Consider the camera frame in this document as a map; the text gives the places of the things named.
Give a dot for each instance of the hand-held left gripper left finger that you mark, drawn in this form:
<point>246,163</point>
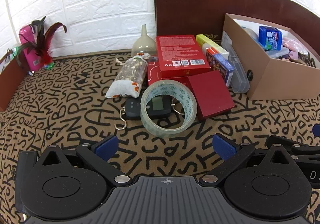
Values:
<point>106,147</point>

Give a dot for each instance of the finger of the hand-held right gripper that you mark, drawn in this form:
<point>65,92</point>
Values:
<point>317,130</point>
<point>300,147</point>

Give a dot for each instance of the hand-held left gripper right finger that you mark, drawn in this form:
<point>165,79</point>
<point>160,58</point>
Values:
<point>225,147</point>

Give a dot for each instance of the black digital scale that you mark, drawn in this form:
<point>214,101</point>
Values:
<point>133,111</point>

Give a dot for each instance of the small dark red box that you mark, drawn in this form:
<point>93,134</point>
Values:
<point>211,94</point>

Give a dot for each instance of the tan cardboard box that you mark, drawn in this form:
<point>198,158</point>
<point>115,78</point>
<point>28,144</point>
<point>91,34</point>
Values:
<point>282,78</point>

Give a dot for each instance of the clear tape roll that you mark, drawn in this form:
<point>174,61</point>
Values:
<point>185,96</point>

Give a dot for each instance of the large red box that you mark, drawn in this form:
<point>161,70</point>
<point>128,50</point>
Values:
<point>180,53</point>

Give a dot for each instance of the bag of dried snacks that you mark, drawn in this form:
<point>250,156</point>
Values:
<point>125,81</point>

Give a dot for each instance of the clear plastic case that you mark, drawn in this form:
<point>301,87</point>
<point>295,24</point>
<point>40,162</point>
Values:
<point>238,78</point>

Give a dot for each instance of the blue printed card box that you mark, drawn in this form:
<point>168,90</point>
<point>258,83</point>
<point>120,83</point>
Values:
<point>225,68</point>

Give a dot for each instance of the clear plastic tub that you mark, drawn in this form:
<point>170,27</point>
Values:
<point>278,53</point>

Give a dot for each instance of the flat red gift box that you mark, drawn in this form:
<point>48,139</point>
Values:
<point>155,73</point>

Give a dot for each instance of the pink plastic packet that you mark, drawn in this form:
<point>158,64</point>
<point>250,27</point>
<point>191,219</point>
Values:
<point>292,45</point>

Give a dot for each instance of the red and white box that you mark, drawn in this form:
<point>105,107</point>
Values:
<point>212,52</point>

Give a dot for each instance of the blue gum canister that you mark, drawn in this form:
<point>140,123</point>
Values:
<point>271,38</point>

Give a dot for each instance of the red feather shuttlecock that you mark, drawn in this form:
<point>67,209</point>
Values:
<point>45,57</point>

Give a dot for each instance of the yellow-green box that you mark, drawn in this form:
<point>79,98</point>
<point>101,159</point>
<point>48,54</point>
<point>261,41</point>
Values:
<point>207,40</point>

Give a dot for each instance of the beige plastic funnel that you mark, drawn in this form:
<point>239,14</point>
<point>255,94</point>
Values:
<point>143,45</point>

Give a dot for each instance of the brown paper bag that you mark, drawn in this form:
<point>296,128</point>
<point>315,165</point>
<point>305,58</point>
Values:
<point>10,81</point>

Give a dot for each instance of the pale plastic pouch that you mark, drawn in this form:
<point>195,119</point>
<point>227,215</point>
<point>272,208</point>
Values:
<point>250,32</point>

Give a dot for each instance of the pink bottle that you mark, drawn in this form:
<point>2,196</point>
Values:
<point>27,43</point>

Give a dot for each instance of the dark red chair back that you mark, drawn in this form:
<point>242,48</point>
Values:
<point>200,6</point>

